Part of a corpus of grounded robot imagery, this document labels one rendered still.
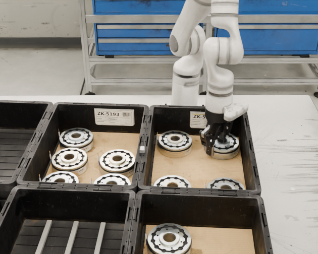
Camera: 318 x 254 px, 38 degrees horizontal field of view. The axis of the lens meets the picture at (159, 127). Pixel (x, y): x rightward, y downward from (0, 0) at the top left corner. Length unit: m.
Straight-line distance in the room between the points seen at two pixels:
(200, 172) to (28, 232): 0.50
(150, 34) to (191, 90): 1.63
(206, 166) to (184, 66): 0.36
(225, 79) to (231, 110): 0.09
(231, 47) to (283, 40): 2.10
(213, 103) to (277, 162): 0.44
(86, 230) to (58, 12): 3.09
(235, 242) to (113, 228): 0.30
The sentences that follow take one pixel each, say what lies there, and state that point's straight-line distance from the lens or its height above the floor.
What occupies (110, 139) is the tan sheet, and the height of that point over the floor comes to 0.83.
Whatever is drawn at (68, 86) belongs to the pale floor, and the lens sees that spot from 3.56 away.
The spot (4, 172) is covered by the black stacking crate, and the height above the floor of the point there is 0.83.
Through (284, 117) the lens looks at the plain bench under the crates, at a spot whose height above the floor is 0.70.
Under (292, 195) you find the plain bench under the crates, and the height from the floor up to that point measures 0.70.
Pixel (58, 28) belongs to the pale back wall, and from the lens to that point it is 4.16.
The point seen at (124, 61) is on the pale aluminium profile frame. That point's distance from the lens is 3.24.
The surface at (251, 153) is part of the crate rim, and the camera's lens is 1.27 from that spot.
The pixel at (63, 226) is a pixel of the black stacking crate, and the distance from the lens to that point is 1.21.
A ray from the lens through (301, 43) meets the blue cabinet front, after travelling 3.34.
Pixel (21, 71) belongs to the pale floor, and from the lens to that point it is 3.88.
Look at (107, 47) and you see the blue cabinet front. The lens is 3.23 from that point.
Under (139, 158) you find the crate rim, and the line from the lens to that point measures 1.22.
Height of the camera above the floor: 1.67
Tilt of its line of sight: 34 degrees down
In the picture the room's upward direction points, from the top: straight up
